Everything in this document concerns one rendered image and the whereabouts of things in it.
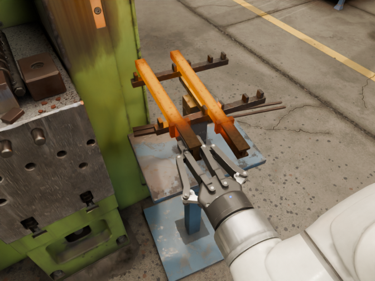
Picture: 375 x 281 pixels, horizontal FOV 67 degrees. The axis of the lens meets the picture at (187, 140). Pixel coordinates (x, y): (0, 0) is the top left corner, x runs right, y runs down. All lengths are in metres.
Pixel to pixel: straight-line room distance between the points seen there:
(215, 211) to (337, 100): 2.09
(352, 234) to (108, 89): 0.87
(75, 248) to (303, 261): 1.14
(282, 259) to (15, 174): 0.72
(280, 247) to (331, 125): 1.85
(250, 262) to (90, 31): 0.76
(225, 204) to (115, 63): 0.69
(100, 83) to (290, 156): 1.29
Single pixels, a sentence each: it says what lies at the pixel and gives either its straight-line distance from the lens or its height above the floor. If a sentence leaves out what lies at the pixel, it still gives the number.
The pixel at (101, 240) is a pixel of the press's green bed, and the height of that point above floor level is 0.16.
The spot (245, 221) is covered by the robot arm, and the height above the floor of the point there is 1.01.
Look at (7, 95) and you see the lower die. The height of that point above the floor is 0.96.
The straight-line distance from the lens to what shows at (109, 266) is 1.51.
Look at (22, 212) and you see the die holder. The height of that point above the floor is 0.59.
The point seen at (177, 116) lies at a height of 0.96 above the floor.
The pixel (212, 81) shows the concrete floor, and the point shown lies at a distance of 2.40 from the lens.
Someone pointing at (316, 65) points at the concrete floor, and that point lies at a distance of 2.82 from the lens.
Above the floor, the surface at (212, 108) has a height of 0.92.
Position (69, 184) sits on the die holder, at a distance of 1.00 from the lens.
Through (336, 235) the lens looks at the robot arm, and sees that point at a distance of 0.40.
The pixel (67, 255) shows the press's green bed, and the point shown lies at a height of 0.16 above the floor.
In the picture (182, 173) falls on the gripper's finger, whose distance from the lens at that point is 0.52.
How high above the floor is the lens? 1.39
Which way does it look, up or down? 47 degrees down
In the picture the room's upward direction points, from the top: straight up
